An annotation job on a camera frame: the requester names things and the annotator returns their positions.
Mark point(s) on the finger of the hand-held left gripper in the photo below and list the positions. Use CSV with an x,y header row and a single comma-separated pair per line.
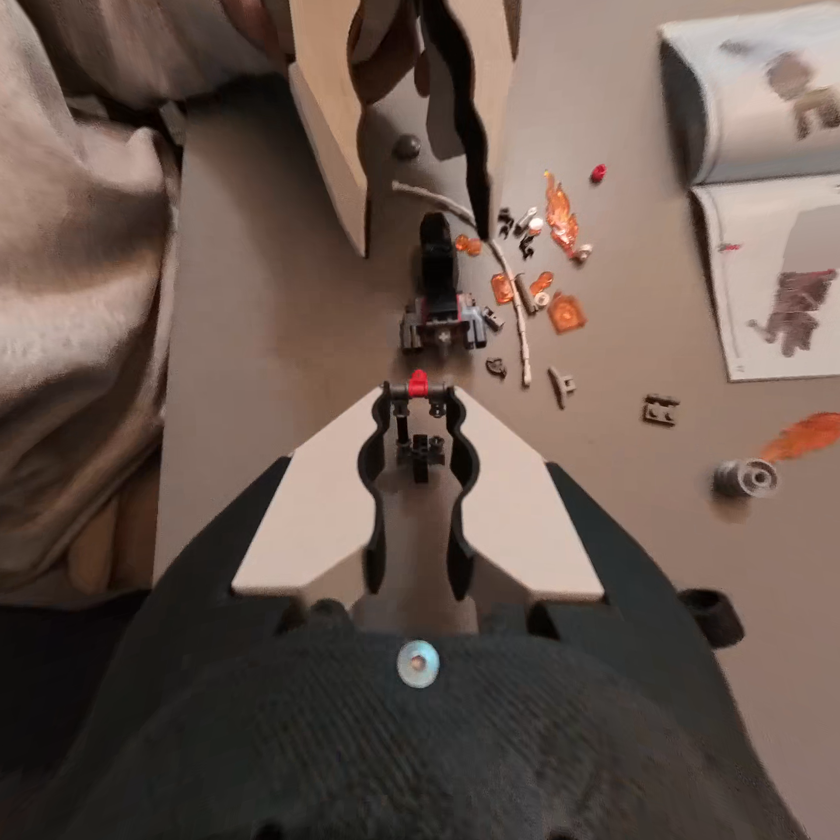
x,y
325,98
495,79

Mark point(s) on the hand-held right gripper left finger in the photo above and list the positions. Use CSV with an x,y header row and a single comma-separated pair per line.
x,y
308,525

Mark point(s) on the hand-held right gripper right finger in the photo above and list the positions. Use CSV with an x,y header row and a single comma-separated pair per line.
x,y
525,525

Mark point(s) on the black lego motorcycle body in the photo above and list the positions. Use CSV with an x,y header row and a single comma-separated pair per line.
x,y
436,275

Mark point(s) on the lego wheel fork assembly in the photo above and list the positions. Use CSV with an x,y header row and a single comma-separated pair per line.
x,y
418,384

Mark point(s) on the white instruction booklet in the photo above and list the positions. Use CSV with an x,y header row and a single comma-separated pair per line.
x,y
754,131

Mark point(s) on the person's left forearm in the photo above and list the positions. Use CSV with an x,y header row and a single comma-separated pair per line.
x,y
131,39

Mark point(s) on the dark grey round lego tile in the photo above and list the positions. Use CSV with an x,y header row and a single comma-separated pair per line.
x,y
407,145

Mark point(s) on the light grey lego clip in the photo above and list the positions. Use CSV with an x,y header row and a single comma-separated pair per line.
x,y
523,220

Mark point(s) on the red round lego stud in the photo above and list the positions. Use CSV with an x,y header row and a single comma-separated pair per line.
x,y
598,173

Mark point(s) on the large orange lego flame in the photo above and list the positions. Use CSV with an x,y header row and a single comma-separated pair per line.
x,y
561,216

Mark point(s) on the dark grey curved lego piece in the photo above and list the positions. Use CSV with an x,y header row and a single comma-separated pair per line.
x,y
497,367

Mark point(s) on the dark grey lego plate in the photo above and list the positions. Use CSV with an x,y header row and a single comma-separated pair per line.
x,y
661,410

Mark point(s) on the grey lego pin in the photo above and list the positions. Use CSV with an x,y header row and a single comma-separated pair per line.
x,y
525,292

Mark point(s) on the black lego tyre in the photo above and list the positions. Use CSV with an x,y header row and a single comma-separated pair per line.
x,y
715,617

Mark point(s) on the orange transparent lego slope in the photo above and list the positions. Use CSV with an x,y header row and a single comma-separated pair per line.
x,y
566,313

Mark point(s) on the grey lego wheel hub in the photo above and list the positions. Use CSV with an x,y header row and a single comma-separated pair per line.
x,y
745,478

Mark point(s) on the thin orange lego flame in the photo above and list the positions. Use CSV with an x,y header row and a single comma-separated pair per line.
x,y
797,436

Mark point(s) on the person's left hand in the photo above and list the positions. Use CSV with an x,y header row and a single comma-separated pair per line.
x,y
387,46

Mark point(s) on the light grey lego bracket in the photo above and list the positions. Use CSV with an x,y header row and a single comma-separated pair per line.
x,y
561,384

